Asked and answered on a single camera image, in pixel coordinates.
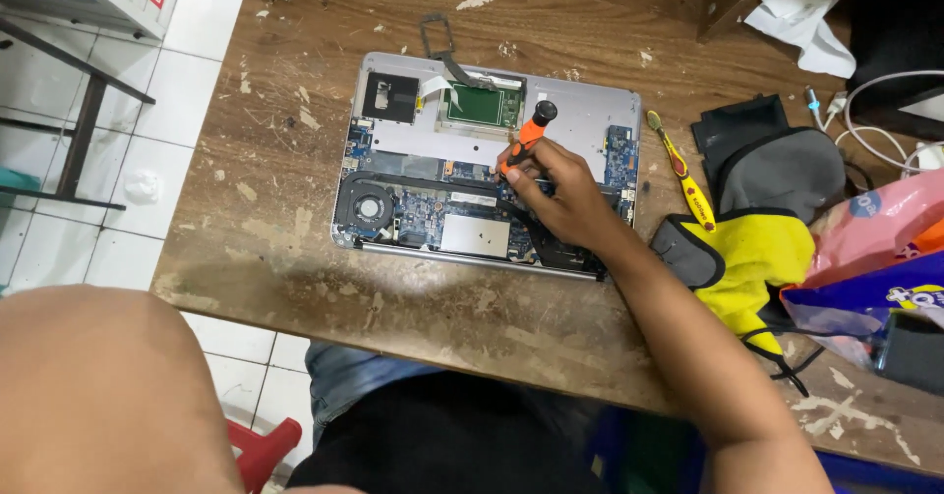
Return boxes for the yellow and grey cloth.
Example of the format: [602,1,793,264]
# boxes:
[649,209,817,356]

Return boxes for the white crumpled paper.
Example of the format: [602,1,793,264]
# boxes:
[743,0,858,80]

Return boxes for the opened silver laptop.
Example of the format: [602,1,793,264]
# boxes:
[330,52,643,283]

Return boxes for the black power adapter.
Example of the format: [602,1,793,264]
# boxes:
[875,310,944,398]

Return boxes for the grey and black pouch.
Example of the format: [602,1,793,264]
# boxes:
[690,94,848,224]

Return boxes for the person's legs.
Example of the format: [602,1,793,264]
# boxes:
[286,342,709,494]

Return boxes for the red plastic stool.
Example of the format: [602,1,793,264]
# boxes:
[226,417,303,494]

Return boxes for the yellow toothbrush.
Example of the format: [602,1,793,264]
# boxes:
[647,110,717,233]

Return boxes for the orange and black screwdriver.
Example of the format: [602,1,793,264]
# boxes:
[499,100,559,182]

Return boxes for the blue plastic packet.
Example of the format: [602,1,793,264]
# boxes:
[780,251,944,371]

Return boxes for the black bracket with ribbon cable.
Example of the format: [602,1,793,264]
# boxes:
[419,13,494,91]

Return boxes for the black metal rack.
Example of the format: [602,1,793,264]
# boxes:
[0,18,157,212]

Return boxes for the white cable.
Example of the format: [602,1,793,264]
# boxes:
[804,70,944,178]

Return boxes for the pink plastic bag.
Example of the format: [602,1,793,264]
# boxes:
[780,168,944,291]

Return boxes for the person's right hand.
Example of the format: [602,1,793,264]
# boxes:
[496,137,640,258]

